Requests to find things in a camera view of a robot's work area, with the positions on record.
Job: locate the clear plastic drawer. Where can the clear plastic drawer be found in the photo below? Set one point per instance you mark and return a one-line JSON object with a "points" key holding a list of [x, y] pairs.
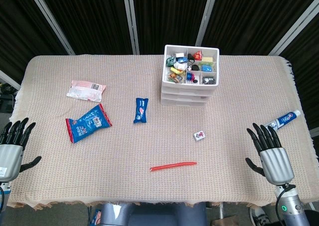
{"points": [[185, 94]]}

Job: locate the blue Pepsi packet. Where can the blue Pepsi packet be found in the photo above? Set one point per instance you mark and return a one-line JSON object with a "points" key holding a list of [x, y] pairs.
{"points": [[141, 110]]}

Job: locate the black equipment clutter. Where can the black equipment clutter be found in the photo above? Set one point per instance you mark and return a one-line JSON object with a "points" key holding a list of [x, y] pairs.
{"points": [[6, 99]]}

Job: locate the metal table leg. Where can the metal table leg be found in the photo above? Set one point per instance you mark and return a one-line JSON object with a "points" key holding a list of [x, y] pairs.
{"points": [[221, 211]]}

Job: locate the white crumpled packet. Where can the white crumpled packet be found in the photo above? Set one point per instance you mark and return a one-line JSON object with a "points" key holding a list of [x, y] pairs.
{"points": [[180, 66]]}

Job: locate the blue white toothpaste tube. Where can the blue white toothpaste tube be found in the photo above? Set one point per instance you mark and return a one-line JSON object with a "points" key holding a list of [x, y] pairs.
{"points": [[285, 119]]}

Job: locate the white black shoe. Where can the white black shoe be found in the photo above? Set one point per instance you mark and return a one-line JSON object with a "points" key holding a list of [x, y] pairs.
{"points": [[258, 217]]}

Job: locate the blue red disc stack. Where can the blue red disc stack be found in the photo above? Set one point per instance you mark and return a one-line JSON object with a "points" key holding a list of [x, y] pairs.
{"points": [[190, 76]]}

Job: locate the blue white small packet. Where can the blue white small packet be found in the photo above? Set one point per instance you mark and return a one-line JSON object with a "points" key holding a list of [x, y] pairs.
{"points": [[182, 60]]}

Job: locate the red small packet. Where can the red small packet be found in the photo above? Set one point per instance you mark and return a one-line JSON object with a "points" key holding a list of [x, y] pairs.
{"points": [[198, 55]]}

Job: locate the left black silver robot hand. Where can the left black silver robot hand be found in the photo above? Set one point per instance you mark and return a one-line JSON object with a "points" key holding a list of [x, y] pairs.
{"points": [[10, 156]]}

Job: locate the orange green candy packet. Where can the orange green candy packet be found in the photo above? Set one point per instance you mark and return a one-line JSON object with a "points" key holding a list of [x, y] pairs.
{"points": [[175, 78]]}

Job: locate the white drawer organizer box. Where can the white drawer organizer box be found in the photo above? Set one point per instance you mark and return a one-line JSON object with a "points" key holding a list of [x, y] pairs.
{"points": [[174, 102]]}

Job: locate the beige woven tablecloth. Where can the beige woven tablecloth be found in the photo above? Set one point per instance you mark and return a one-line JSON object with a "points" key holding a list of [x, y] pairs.
{"points": [[149, 141]]}

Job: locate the blue orange package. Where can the blue orange package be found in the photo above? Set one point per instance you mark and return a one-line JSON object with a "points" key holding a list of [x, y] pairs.
{"points": [[96, 217]]}

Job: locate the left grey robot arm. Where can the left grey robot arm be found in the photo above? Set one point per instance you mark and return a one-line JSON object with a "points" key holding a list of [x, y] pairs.
{"points": [[4, 193]]}

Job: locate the grey robot torso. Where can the grey robot torso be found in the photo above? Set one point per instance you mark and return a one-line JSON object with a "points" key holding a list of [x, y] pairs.
{"points": [[149, 214]]}

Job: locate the blue red snack bag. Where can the blue red snack bag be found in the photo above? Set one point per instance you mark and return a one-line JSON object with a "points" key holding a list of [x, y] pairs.
{"points": [[87, 124]]}

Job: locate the white mahjong tile blue back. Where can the white mahjong tile blue back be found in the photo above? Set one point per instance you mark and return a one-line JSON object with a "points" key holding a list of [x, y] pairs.
{"points": [[199, 137]]}

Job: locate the black round disc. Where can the black round disc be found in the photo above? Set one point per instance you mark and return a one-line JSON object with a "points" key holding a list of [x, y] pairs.
{"points": [[195, 68]]}

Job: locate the yellow sponge block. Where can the yellow sponge block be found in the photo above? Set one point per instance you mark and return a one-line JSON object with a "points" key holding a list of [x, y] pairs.
{"points": [[207, 59]]}

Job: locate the blue small sachet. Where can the blue small sachet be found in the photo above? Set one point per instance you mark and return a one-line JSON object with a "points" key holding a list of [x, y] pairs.
{"points": [[206, 68]]}

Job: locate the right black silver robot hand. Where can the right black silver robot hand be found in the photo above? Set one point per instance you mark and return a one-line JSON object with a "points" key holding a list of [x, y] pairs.
{"points": [[276, 163]]}

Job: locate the yellow small packet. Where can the yellow small packet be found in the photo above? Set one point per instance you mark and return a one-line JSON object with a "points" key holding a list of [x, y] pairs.
{"points": [[175, 70]]}

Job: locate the aluminium frame post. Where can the aluminium frame post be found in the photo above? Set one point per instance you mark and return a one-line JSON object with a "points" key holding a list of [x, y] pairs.
{"points": [[51, 22], [131, 22], [206, 17], [294, 27]]}

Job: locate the pink white packet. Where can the pink white packet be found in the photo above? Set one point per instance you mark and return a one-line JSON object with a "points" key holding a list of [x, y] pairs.
{"points": [[86, 91]]}

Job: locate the green small packet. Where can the green small packet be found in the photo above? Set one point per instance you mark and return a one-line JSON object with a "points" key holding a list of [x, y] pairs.
{"points": [[170, 61]]}

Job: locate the black small pouch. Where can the black small pouch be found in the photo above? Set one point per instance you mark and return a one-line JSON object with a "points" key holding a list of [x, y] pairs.
{"points": [[191, 57]]}

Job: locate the red straw stick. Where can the red straw stick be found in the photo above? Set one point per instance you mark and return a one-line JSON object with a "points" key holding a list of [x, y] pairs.
{"points": [[173, 166]]}

